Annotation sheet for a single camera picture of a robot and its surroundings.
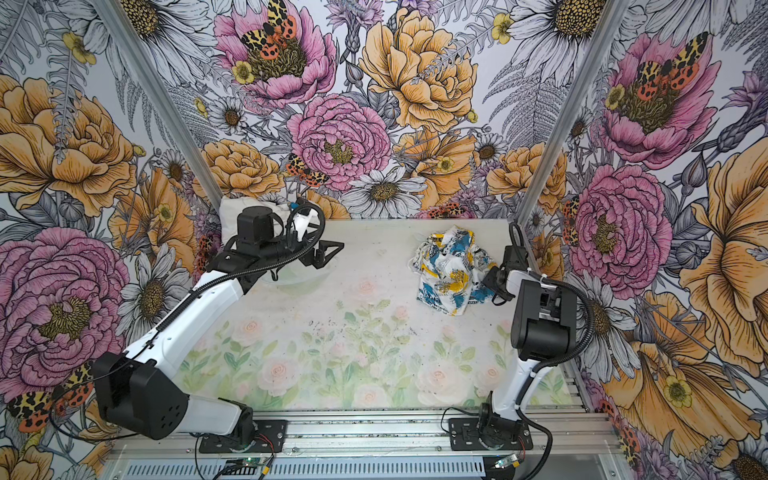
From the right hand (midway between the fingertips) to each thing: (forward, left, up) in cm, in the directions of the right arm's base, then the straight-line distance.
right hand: (492, 288), depth 100 cm
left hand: (-3, +48, +27) cm, 56 cm away
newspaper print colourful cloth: (+2, +15, +9) cm, 18 cm away
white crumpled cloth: (+33, +93, +9) cm, 100 cm away
